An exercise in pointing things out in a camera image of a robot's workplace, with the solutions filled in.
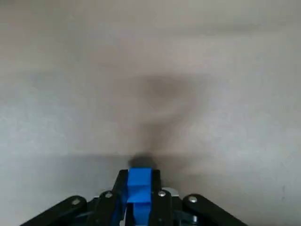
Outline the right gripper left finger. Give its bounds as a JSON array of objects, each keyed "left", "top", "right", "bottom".
[{"left": 22, "top": 169, "right": 129, "bottom": 226}]

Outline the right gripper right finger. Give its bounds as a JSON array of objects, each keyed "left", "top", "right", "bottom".
[{"left": 149, "top": 169, "right": 247, "bottom": 226}]

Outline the small blue magnetic cube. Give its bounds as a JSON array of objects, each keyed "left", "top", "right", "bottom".
[{"left": 127, "top": 167, "right": 153, "bottom": 203}]

